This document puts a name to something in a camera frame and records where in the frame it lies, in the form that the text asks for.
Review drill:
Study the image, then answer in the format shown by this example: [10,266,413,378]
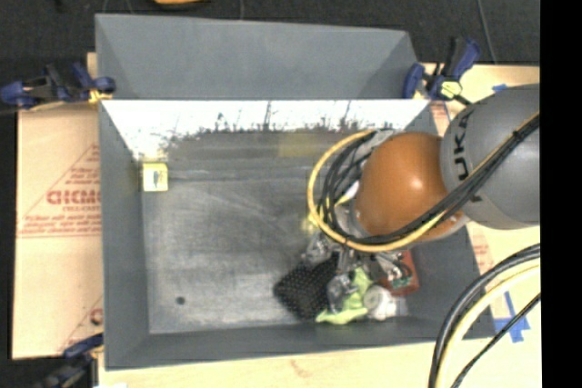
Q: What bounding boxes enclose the red-brown flat block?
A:
[377,250,420,297]

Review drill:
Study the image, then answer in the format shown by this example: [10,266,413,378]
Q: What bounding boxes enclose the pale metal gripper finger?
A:
[301,235,339,271]
[326,270,360,314]

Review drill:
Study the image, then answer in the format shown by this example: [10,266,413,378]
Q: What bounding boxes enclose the brown cardboard board, red print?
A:
[11,52,541,361]

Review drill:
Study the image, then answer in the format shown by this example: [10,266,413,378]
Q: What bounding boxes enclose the small yellow box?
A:
[140,162,170,194]

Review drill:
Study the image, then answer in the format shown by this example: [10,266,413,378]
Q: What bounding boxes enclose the light green cloth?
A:
[315,266,379,326]

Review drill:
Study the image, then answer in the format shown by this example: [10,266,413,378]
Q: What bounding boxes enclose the grey metal bin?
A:
[94,13,495,369]

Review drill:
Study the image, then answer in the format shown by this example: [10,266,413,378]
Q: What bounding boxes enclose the black dotted sponge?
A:
[272,256,341,321]

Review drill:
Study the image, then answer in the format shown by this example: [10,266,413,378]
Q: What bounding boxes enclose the white round object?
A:
[363,284,397,322]

